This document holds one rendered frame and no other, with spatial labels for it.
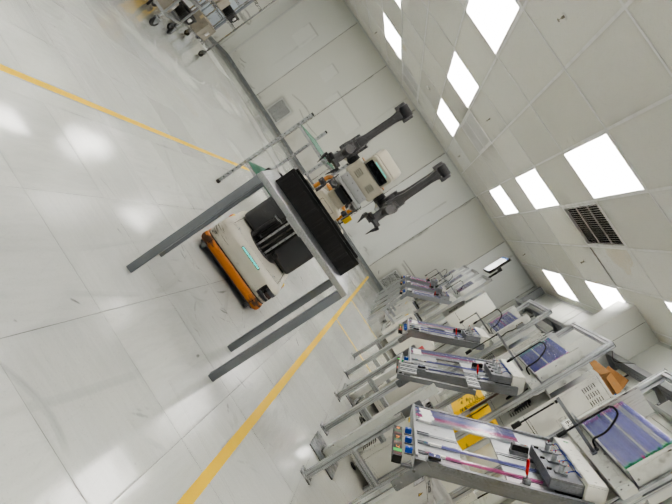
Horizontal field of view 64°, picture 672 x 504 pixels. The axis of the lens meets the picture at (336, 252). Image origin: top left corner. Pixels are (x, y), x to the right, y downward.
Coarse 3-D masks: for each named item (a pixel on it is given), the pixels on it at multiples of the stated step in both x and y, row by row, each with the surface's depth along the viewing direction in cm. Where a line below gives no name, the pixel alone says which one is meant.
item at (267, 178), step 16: (256, 176) 246; (272, 176) 263; (240, 192) 247; (272, 192) 247; (208, 208) 249; (224, 208) 290; (288, 208) 249; (192, 224) 251; (208, 224) 294; (304, 224) 264; (176, 240) 252; (304, 240) 250; (144, 256) 254; (160, 256) 296; (320, 256) 252; (336, 272) 264; (320, 288) 296; (336, 288) 254; (320, 304) 256; (272, 320) 300; (304, 320) 257; (272, 336) 259; (256, 352) 261; (224, 368) 263
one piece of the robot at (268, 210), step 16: (304, 176) 391; (256, 208) 385; (272, 208) 384; (256, 224) 386; (272, 224) 386; (288, 224) 380; (336, 224) 394; (272, 240) 381; (288, 240) 387; (272, 256) 387; (288, 256) 390; (304, 256) 389; (288, 272) 392
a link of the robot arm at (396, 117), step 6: (402, 102) 322; (396, 108) 323; (396, 114) 323; (390, 120) 323; (396, 120) 323; (402, 120) 325; (378, 126) 324; (384, 126) 324; (372, 132) 325; (378, 132) 325; (360, 138) 326; (366, 138) 326; (372, 138) 327; (354, 144) 327; (360, 144) 326; (354, 150) 327
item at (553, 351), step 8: (552, 344) 382; (528, 352) 396; (536, 352) 387; (544, 352) 376; (552, 352) 368; (560, 352) 359; (528, 360) 381; (544, 360) 363; (552, 360) 354; (536, 368) 358
